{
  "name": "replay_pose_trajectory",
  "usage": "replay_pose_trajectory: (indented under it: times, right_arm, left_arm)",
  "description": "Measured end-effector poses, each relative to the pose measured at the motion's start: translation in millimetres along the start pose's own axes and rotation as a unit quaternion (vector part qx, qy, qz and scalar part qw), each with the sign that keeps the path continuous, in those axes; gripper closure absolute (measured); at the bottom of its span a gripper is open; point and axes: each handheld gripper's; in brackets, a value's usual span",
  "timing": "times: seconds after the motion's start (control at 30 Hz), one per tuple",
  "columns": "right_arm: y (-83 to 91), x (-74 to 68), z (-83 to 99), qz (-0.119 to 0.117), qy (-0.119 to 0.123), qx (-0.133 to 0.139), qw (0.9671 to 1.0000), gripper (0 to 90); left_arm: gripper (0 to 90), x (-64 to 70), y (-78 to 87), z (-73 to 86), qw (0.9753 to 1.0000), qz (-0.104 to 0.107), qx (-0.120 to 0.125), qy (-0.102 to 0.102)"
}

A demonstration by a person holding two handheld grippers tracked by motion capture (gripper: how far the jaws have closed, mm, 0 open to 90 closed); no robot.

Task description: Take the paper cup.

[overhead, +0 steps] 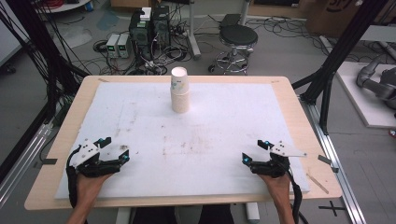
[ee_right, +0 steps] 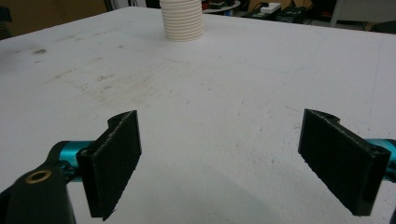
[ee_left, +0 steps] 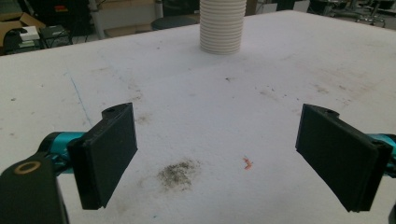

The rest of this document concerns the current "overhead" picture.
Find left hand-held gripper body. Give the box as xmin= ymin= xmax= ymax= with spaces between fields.
xmin=68 ymin=138 xmax=122 ymax=179

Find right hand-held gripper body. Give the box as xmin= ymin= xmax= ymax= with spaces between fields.
xmin=249 ymin=140 xmax=308 ymax=179

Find stack of white paper cups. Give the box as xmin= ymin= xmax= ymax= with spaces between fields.
xmin=170 ymin=89 xmax=191 ymax=114

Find white paper cup green print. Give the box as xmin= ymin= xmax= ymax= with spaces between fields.
xmin=170 ymin=66 xmax=190 ymax=95

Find person's right hand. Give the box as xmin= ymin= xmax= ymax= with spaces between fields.
xmin=258 ymin=173 xmax=292 ymax=201

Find person's left hand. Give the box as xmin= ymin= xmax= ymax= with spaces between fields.
xmin=76 ymin=173 xmax=114 ymax=201

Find thin wooden stick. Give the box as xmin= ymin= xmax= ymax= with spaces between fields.
xmin=305 ymin=173 xmax=330 ymax=195

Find grey tape strip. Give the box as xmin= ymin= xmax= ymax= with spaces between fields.
xmin=317 ymin=154 xmax=333 ymax=166

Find white table leg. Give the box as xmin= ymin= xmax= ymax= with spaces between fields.
xmin=245 ymin=202 xmax=262 ymax=224

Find white foam mat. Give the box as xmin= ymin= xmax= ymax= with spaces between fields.
xmin=54 ymin=81 xmax=311 ymax=201

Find person's legs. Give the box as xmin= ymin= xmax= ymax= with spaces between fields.
xmin=132 ymin=203 xmax=245 ymax=224

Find grey power supply unit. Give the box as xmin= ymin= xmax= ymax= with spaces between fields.
xmin=106 ymin=33 xmax=121 ymax=59
xmin=117 ymin=33 xmax=132 ymax=60

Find white floor board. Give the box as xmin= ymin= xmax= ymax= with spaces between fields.
xmin=335 ymin=61 xmax=396 ymax=130

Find black round stool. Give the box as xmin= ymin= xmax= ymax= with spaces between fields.
xmin=207 ymin=24 xmax=260 ymax=76

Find black computer tower white top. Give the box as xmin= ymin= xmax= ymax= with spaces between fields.
xmin=128 ymin=7 xmax=154 ymax=61

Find cardboard box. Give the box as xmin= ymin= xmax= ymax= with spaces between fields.
xmin=305 ymin=0 xmax=396 ymax=39

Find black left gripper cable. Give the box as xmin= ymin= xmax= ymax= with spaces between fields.
xmin=65 ymin=146 xmax=82 ymax=209

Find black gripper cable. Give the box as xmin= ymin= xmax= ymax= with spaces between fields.
xmin=65 ymin=146 xmax=82 ymax=209
xmin=287 ymin=169 xmax=304 ymax=224

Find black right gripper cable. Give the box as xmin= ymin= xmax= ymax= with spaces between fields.
xmin=287 ymin=169 xmax=304 ymax=224

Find aluminium floor rail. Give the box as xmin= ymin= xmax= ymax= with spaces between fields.
xmin=299 ymin=95 xmax=368 ymax=224
xmin=0 ymin=122 xmax=53 ymax=209

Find black metal frame stand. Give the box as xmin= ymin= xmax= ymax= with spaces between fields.
xmin=0 ymin=0 xmax=90 ymax=185
xmin=291 ymin=0 xmax=391 ymax=135

